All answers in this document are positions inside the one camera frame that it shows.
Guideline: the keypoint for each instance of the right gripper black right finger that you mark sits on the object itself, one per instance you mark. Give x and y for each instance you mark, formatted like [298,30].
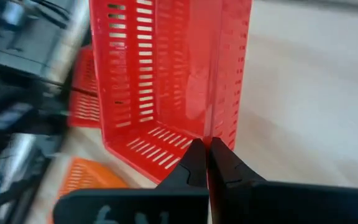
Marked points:
[228,174]

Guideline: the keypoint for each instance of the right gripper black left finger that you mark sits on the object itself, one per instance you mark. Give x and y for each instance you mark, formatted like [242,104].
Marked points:
[185,177]

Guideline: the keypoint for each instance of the orange plastic slotted basket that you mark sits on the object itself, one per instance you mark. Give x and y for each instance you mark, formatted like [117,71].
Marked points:
[85,177]

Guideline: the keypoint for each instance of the red plastic slotted basket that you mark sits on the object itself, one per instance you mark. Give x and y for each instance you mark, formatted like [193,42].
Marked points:
[84,102]
[179,62]

